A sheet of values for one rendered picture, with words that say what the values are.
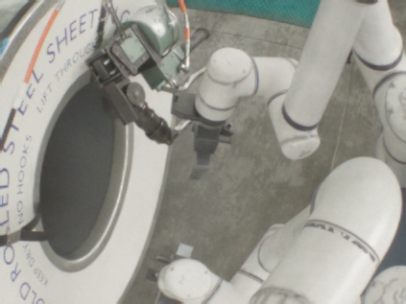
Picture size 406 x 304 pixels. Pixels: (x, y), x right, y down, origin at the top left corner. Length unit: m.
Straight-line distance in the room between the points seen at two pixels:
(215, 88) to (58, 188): 0.80
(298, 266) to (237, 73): 0.76
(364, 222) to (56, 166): 1.50
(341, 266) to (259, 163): 1.84
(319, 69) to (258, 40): 1.61
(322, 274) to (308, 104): 0.66
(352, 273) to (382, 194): 0.10
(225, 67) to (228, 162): 1.16
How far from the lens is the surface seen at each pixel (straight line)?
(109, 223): 1.91
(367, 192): 0.68
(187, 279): 1.19
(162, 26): 1.60
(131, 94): 1.53
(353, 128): 2.52
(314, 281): 0.65
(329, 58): 1.15
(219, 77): 1.37
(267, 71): 1.41
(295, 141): 1.33
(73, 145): 2.02
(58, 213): 1.98
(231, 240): 2.37
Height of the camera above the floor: 2.20
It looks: 60 degrees down
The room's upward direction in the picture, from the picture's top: 23 degrees counter-clockwise
